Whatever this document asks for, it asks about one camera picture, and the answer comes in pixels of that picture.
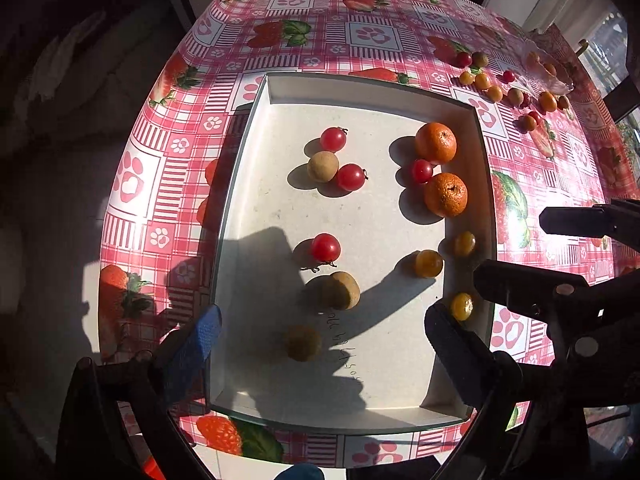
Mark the yellow cherry tomato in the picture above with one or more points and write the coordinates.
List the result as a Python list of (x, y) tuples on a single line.
[(466, 78), (495, 93), (482, 81), (464, 243), (461, 306)]

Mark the orange cherry tomato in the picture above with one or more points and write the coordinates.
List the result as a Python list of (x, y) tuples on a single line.
[(428, 263), (528, 123)]

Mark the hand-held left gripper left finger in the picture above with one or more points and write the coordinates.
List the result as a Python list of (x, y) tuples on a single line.
[(197, 350)]

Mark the white cloth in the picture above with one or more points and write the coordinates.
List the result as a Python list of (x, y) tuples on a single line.
[(65, 60)]

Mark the orange kumquat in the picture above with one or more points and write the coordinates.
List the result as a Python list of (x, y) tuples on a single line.
[(546, 102)]

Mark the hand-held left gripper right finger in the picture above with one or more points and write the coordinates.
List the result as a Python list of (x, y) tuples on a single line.
[(450, 345)]

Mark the clear plastic bag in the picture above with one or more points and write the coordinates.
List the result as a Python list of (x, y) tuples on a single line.
[(542, 45)]

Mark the white rectangular tray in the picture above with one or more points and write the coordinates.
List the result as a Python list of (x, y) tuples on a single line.
[(370, 220)]

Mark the mandarin orange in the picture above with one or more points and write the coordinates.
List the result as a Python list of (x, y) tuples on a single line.
[(446, 194), (435, 142)]

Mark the strawberry print checked tablecloth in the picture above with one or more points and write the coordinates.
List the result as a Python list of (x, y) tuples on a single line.
[(170, 185)]

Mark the red cherry tomato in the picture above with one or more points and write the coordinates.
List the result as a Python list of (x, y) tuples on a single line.
[(508, 76), (535, 115), (421, 171), (463, 59), (325, 247), (525, 101), (332, 139), (351, 177)]

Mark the brown longan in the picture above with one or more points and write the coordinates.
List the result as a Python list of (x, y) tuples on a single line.
[(515, 96), (480, 59), (322, 166), (563, 102), (341, 290), (303, 343)]

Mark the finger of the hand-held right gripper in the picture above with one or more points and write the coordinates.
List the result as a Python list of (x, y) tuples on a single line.
[(585, 222), (525, 285)]

